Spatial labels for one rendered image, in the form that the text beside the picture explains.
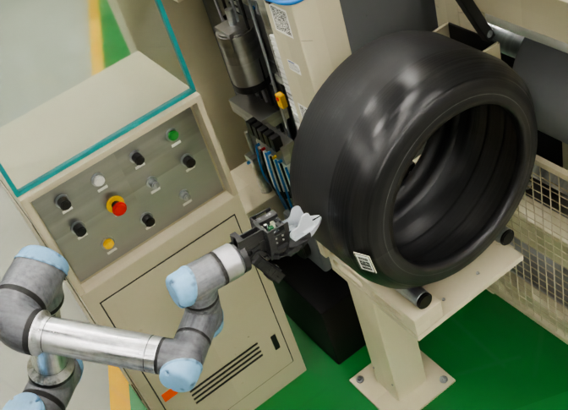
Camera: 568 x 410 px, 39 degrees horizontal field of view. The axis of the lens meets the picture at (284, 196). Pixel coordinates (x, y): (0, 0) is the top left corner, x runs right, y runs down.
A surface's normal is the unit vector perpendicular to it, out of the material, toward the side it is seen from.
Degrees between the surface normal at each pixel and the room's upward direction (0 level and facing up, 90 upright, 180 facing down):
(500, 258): 0
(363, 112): 29
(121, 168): 90
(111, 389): 0
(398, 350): 90
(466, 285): 0
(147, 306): 90
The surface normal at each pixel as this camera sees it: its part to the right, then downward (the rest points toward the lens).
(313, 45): 0.55, 0.44
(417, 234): -0.23, -0.74
